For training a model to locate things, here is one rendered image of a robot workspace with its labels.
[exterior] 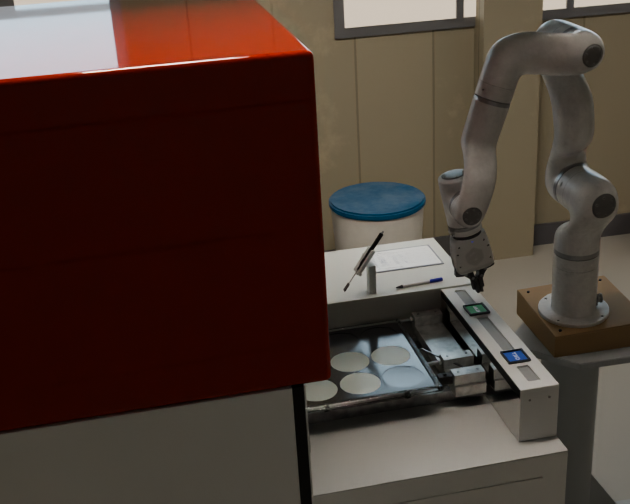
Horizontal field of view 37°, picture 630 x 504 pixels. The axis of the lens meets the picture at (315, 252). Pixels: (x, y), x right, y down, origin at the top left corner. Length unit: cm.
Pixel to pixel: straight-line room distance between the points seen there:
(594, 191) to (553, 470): 69
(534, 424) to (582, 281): 50
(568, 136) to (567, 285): 42
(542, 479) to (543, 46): 100
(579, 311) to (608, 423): 128
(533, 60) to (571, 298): 68
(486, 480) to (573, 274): 66
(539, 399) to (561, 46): 81
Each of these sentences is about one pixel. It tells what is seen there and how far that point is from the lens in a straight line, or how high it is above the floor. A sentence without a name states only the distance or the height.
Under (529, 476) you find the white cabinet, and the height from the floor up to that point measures 77.
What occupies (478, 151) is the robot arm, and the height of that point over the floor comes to 142.
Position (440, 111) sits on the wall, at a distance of 495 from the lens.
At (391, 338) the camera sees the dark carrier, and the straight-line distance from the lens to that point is 253.
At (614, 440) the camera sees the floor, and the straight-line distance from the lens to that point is 378.
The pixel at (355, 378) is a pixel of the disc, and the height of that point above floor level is 90.
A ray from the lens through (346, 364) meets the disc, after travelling 241.
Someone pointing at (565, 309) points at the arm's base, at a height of 92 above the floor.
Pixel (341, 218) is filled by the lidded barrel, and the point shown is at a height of 52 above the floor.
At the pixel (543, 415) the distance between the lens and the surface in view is 226.
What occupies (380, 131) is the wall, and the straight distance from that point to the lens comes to 489.
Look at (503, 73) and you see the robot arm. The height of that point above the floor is 160.
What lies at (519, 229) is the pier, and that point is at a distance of 517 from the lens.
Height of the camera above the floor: 211
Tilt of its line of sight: 23 degrees down
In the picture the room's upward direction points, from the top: 3 degrees counter-clockwise
